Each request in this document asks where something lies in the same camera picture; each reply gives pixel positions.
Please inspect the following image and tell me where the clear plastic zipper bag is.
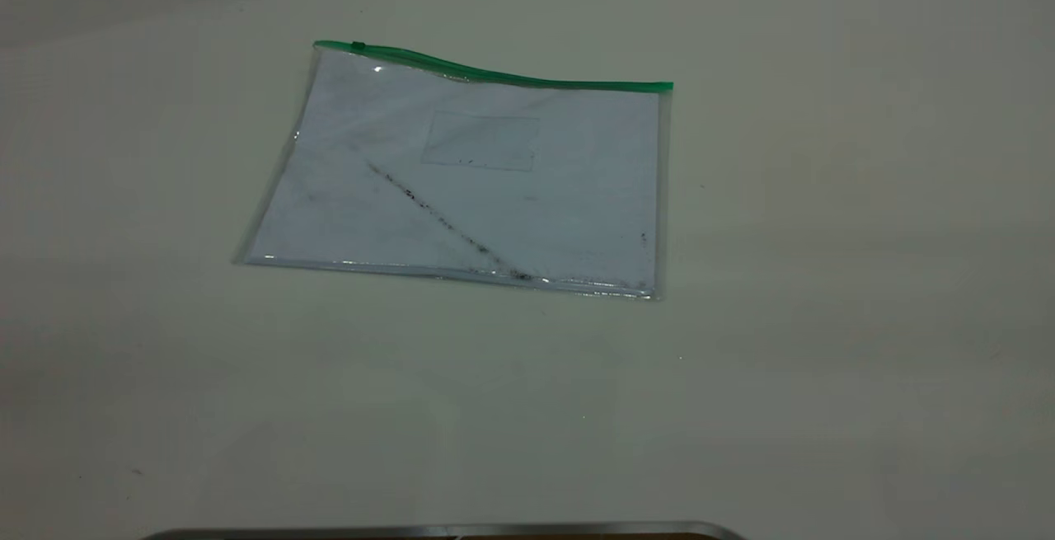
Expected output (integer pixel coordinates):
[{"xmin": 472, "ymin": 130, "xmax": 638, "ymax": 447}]
[{"xmin": 233, "ymin": 40, "xmax": 675, "ymax": 302}]

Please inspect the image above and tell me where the white paper sheet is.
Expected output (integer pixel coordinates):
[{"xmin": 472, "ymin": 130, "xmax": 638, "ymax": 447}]
[{"xmin": 247, "ymin": 54, "xmax": 661, "ymax": 290}]

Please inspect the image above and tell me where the grey metal frame edge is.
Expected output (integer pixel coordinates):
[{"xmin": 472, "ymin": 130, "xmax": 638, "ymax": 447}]
[{"xmin": 140, "ymin": 521, "xmax": 747, "ymax": 540}]

